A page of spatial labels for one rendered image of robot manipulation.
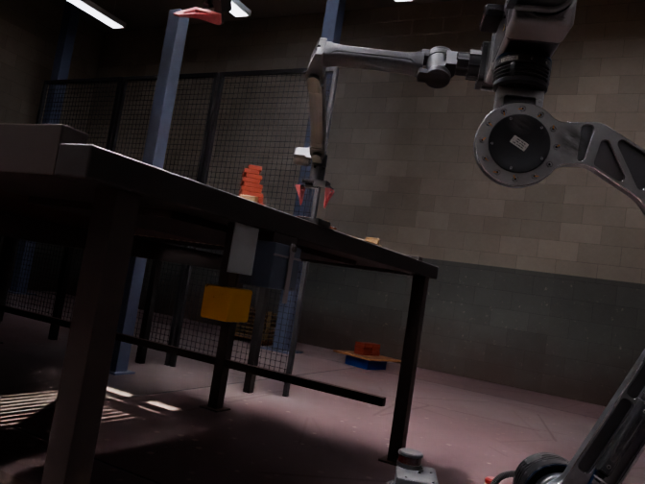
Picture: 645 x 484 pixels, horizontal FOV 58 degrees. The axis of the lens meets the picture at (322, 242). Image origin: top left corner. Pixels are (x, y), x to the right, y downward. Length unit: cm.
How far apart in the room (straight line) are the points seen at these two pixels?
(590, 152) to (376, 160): 600
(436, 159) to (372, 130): 94
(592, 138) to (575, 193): 528
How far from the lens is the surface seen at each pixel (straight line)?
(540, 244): 671
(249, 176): 301
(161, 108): 405
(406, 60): 185
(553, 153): 147
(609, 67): 717
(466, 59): 184
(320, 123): 209
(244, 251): 145
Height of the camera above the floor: 73
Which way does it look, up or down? 4 degrees up
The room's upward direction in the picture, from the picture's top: 9 degrees clockwise
